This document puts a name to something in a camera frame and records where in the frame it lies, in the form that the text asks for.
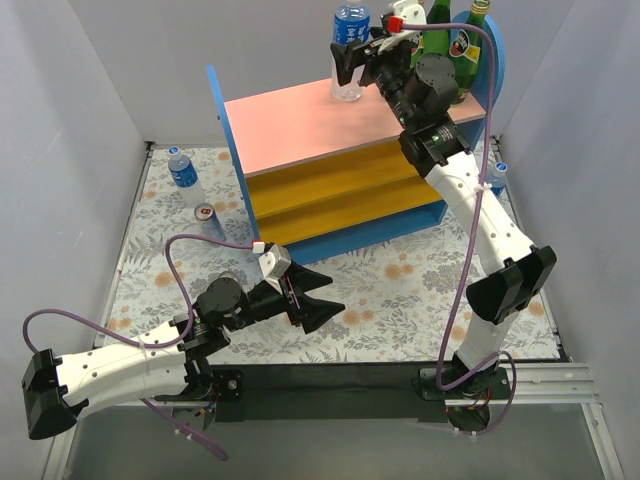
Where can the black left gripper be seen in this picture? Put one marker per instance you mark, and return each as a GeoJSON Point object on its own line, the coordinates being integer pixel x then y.
{"type": "Point", "coordinates": [291, 301]}

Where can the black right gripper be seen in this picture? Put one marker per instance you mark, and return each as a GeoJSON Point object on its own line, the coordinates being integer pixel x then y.
{"type": "Point", "coordinates": [365, 57]}

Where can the water bottle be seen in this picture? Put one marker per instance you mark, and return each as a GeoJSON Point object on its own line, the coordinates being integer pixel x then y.
{"type": "Point", "coordinates": [351, 23]}
{"type": "Point", "coordinates": [185, 177]}
{"type": "Point", "coordinates": [496, 177]}

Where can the green Perrier bottle red label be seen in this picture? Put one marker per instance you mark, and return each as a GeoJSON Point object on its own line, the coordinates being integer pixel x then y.
{"type": "Point", "coordinates": [465, 49]}

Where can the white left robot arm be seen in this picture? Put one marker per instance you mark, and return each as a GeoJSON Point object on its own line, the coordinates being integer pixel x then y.
{"type": "Point", "coordinates": [171, 359]}

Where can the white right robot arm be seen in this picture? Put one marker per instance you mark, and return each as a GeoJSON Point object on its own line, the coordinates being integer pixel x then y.
{"type": "Point", "coordinates": [515, 269]}

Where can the blue wooden shelf unit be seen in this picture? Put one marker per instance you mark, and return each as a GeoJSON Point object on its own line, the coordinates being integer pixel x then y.
{"type": "Point", "coordinates": [322, 177]}

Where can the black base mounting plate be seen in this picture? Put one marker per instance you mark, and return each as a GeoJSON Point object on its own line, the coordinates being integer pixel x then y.
{"type": "Point", "coordinates": [324, 391]}

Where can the red bull can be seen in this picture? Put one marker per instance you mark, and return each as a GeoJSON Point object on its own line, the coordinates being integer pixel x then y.
{"type": "Point", "coordinates": [206, 216]}

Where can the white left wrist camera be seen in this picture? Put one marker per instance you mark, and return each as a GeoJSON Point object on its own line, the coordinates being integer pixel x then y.
{"type": "Point", "coordinates": [274, 261]}

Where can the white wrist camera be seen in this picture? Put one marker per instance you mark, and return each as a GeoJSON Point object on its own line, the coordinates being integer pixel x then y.
{"type": "Point", "coordinates": [274, 261]}
{"type": "Point", "coordinates": [395, 23]}

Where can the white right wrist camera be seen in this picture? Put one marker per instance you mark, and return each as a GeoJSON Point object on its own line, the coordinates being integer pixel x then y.
{"type": "Point", "coordinates": [395, 23]}

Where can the aluminium frame rail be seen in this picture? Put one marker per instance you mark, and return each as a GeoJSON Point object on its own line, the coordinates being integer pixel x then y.
{"type": "Point", "coordinates": [550, 425]}

